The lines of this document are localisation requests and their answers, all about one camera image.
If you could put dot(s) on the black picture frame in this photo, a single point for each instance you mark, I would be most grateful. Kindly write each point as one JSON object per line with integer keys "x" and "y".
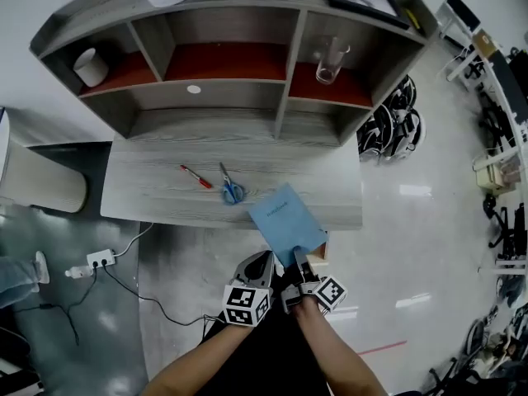
{"x": 363, "y": 0}

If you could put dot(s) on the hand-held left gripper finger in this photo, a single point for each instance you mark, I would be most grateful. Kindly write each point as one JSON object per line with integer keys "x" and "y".
{"x": 241, "y": 267}
{"x": 268, "y": 270}

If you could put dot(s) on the clear drinking glass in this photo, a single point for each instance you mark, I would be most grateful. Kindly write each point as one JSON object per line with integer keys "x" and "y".
{"x": 330, "y": 64}

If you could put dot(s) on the large black monitor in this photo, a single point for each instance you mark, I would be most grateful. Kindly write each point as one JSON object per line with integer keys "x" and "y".
{"x": 513, "y": 85}

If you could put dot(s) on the white cylindrical cup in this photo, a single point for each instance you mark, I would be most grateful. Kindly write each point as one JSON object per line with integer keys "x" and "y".
{"x": 91, "y": 68}

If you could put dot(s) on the person's left forearm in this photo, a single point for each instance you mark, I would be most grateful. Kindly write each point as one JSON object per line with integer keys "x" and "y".
{"x": 194, "y": 365}

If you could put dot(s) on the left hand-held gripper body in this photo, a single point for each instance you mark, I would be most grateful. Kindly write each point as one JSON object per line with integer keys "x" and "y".
{"x": 241, "y": 303}

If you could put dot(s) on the white wooden desk drawer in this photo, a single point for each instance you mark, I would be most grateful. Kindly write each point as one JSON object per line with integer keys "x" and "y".
{"x": 319, "y": 253}

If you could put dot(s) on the grey wooden desk hutch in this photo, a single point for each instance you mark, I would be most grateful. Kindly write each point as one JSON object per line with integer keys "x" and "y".
{"x": 231, "y": 99}

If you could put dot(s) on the clear plastic water bottle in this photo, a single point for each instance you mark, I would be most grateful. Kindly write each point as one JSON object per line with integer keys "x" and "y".
{"x": 79, "y": 271}

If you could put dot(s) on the white round pedestal table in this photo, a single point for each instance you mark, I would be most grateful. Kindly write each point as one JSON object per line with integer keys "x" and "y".
{"x": 45, "y": 180}

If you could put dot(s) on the tan cardboard box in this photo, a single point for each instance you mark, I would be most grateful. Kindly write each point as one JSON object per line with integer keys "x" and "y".
{"x": 486, "y": 43}

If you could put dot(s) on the red pen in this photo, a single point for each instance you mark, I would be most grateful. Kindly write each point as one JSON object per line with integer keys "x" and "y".
{"x": 196, "y": 176}

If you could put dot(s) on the small black monitor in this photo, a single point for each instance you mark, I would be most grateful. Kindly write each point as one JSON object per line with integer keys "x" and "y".
{"x": 464, "y": 10}

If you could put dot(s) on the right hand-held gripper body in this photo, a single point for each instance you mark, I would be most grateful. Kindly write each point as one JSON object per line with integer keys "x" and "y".
{"x": 330, "y": 293}

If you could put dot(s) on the person's right forearm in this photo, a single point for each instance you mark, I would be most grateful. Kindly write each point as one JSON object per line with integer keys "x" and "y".
{"x": 338, "y": 353}

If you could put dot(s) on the blue notebook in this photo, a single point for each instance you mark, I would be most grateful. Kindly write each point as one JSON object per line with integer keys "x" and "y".
{"x": 284, "y": 221}

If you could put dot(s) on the person's black trousers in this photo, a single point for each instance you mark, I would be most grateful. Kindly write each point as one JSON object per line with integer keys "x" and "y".
{"x": 272, "y": 357}

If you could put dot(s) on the white power strip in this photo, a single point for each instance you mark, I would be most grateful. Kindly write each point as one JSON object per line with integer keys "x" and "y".
{"x": 100, "y": 258}

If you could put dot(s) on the pile of black white helmets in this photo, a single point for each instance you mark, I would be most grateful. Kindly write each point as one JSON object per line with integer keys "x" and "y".
{"x": 387, "y": 130}

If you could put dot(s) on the yellow utility knife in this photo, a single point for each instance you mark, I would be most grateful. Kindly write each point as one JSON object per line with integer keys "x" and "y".
{"x": 413, "y": 19}

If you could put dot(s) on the beige box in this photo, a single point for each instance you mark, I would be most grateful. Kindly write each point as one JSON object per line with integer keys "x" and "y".
{"x": 493, "y": 175}

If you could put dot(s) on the grey wood-grain table top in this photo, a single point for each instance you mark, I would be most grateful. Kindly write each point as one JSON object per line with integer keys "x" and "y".
{"x": 165, "y": 200}

